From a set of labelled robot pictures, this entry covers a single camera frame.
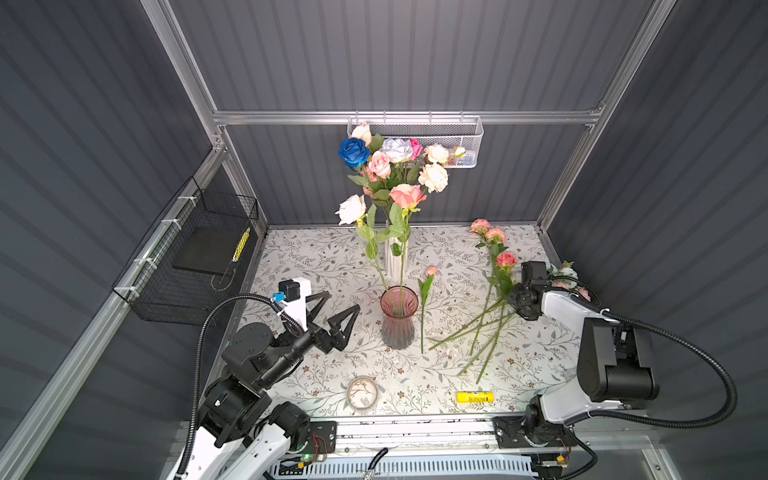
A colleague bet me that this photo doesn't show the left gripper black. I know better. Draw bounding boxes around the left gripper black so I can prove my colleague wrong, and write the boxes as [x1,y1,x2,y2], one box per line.
[260,289,356,391]

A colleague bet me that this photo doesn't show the purple glass vase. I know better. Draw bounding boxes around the purple glass vase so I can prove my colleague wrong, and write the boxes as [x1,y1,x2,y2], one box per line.
[380,286,419,350]

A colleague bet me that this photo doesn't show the white ribbed ceramic vase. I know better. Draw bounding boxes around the white ribbed ceramic vase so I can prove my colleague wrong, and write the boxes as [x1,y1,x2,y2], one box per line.
[384,237,410,285]

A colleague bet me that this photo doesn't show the pink roses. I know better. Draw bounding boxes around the pink roses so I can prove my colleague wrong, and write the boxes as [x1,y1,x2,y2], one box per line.
[347,121,467,241]

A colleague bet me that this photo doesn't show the blue rose stem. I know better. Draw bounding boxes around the blue rose stem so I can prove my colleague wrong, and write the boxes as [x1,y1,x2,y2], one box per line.
[337,137,371,169]

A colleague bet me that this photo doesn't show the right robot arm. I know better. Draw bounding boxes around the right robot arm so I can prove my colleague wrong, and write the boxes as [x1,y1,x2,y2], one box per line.
[507,261,660,447]

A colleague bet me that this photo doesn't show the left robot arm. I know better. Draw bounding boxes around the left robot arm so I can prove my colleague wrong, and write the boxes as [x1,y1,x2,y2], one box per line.
[169,291,361,479]

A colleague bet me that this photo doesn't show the bunch of artificial flowers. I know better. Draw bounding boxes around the bunch of artificial flowers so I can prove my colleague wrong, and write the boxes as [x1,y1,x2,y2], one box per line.
[431,219,601,380]

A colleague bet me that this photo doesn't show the clear tape roll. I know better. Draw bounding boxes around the clear tape roll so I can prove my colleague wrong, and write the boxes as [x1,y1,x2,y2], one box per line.
[346,376,379,412]

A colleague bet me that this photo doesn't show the floral table mat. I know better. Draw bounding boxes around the floral table mat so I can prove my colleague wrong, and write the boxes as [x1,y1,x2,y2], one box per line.
[248,226,580,417]

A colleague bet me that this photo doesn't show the small pink bud stem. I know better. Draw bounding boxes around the small pink bud stem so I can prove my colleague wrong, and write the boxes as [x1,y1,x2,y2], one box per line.
[418,265,438,354]

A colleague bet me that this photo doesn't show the yellow label tag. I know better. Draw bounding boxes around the yellow label tag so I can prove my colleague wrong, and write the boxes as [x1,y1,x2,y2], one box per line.
[456,391,495,404]

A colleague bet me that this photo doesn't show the black notebook in basket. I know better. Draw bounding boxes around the black notebook in basket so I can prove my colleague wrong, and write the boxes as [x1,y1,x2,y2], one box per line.
[172,227,241,275]

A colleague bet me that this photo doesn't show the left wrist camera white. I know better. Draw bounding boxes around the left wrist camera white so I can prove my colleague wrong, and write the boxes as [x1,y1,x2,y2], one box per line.
[272,277,312,335]

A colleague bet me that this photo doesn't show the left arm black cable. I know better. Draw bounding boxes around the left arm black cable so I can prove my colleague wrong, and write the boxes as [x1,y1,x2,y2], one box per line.
[176,293,301,480]

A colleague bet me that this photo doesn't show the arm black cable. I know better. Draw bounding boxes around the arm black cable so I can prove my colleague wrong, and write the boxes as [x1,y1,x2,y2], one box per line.
[176,293,301,480]
[551,275,739,430]

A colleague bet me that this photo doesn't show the black wire wall basket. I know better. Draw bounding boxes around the black wire wall basket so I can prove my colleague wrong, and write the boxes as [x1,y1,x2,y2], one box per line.
[113,180,259,325]

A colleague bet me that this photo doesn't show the white wire wall basket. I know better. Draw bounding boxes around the white wire wall basket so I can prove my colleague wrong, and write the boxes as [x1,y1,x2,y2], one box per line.
[347,113,484,169]

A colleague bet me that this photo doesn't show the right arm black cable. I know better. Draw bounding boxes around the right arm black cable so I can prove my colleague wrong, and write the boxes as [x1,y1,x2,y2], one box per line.
[551,275,739,430]

